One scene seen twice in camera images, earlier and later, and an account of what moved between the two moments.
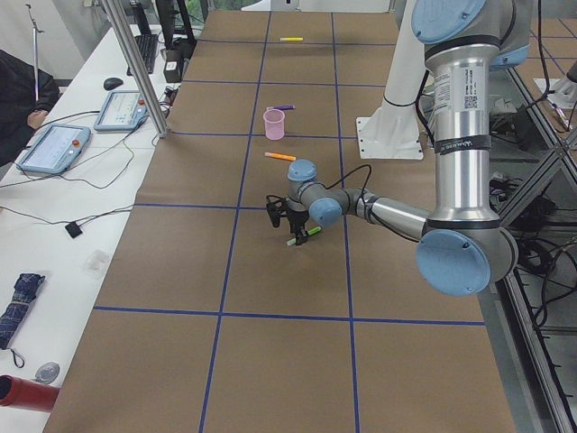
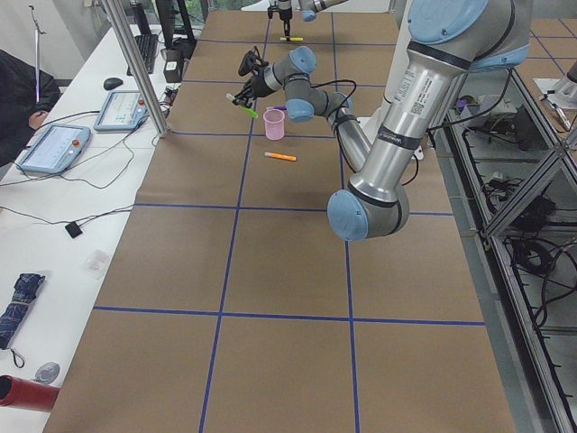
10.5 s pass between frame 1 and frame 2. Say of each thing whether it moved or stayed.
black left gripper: moved
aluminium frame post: stayed
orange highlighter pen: stayed
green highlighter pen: moved
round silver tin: stayed
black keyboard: stayed
